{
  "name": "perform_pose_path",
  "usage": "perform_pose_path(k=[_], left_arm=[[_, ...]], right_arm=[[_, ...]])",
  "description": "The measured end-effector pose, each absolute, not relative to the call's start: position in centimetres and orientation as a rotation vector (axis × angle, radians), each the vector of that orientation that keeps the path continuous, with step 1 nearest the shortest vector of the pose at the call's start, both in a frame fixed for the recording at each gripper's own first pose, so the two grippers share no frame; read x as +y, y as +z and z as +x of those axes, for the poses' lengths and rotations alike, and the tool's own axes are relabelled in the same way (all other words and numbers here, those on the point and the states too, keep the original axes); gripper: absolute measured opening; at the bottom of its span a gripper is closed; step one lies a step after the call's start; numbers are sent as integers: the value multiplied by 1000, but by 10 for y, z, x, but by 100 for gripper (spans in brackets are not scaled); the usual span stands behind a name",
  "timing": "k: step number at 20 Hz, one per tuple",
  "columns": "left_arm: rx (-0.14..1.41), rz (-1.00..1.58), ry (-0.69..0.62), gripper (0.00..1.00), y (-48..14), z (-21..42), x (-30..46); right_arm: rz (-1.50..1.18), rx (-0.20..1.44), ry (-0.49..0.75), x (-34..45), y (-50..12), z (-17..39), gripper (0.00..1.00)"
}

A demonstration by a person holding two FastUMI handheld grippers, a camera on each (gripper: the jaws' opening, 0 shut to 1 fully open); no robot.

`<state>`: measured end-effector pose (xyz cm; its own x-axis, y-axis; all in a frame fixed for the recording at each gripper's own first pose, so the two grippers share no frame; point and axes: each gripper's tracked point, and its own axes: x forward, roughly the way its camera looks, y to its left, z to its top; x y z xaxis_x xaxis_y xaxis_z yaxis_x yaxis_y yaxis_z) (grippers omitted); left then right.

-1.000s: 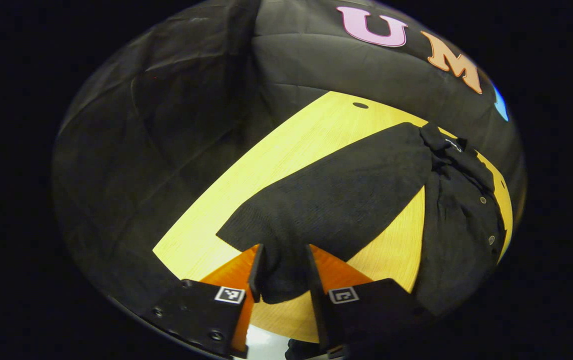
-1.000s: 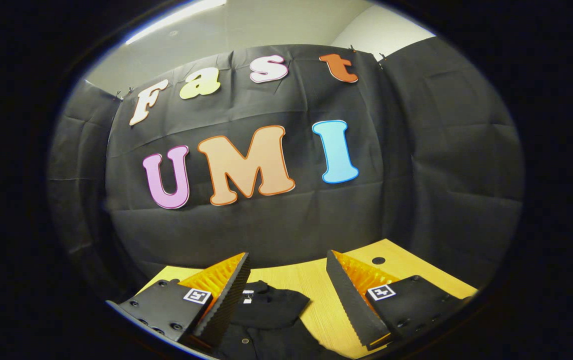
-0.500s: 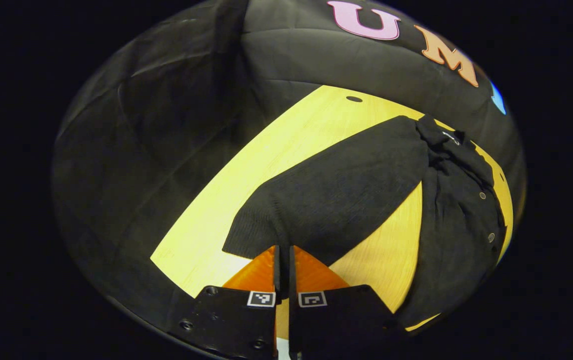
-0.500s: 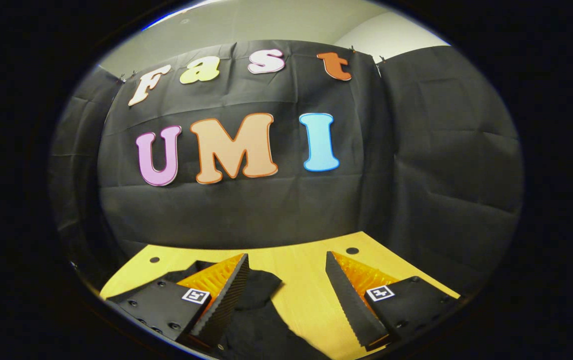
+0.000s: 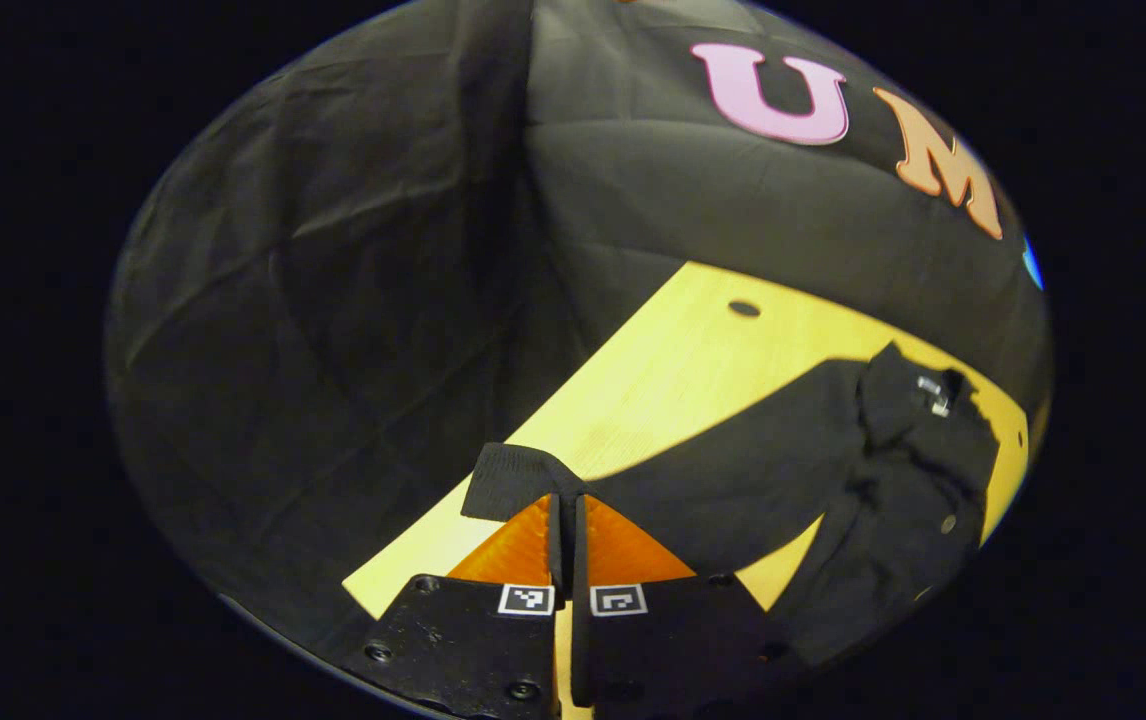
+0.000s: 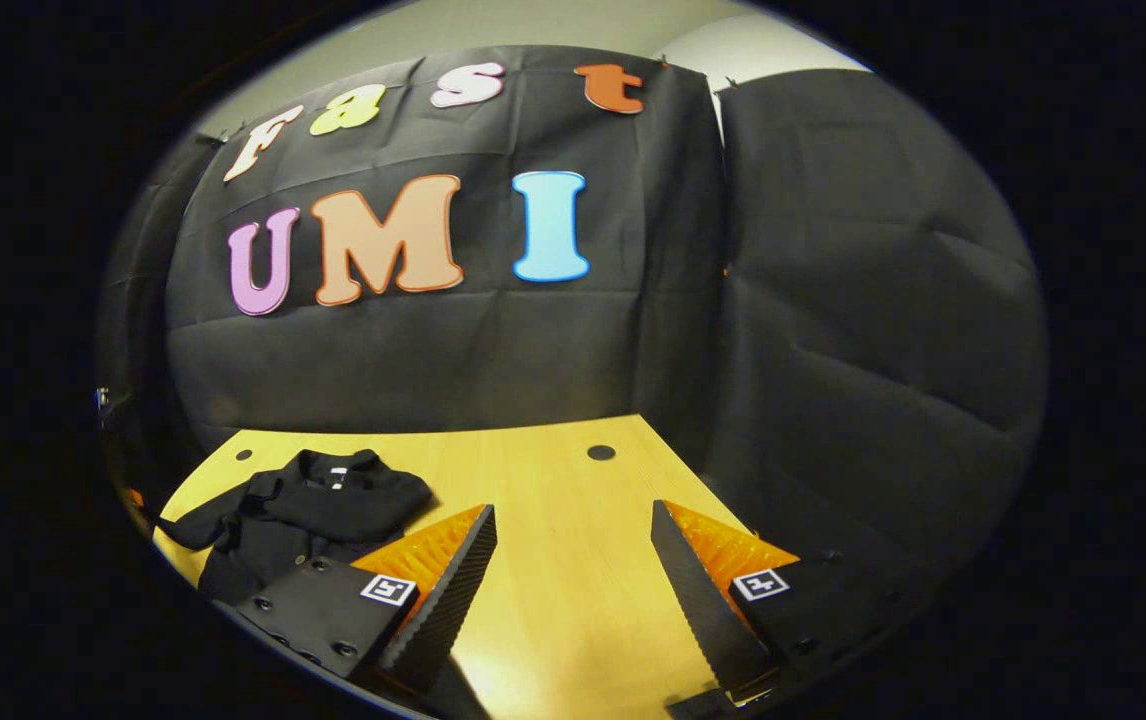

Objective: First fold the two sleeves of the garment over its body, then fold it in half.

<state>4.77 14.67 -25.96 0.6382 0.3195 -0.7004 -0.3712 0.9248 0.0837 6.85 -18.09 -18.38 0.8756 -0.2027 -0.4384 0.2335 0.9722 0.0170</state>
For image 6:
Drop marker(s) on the black buttoned garment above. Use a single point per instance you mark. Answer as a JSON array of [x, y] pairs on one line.
[[313, 510]]

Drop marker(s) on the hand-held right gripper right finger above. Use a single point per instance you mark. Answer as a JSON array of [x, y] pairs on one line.
[[698, 590]]

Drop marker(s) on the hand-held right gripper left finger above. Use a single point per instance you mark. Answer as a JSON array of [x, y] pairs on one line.
[[453, 590]]

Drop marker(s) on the black backdrop cloth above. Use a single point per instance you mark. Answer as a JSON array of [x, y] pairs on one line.
[[833, 300]]

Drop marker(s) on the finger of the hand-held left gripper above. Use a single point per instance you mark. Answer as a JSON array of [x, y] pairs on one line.
[[136, 498]]

